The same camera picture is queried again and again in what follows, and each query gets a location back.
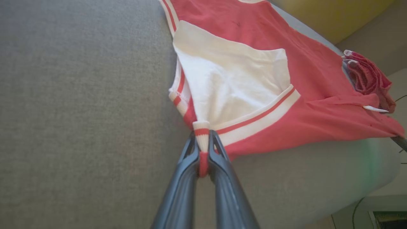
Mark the dark white-framed panel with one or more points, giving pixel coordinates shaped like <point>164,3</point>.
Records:
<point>391,221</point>

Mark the red shorts with white trim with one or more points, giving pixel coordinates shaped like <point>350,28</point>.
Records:
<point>369,76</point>

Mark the grey fabric sofa seat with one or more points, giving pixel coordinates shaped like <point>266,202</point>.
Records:
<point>79,95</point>

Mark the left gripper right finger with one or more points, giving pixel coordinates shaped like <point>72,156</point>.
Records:
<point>229,194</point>

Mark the grey-brown sofa armrest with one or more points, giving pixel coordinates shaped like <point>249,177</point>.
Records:
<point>381,41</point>

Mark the red and white jersey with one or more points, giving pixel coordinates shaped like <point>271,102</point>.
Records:
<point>302,79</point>

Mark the yellow sofa cushion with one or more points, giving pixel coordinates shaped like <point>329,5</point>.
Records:
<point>334,16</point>

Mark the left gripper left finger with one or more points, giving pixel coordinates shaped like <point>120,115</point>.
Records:
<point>179,190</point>

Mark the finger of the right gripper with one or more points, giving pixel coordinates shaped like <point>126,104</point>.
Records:
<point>401,143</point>

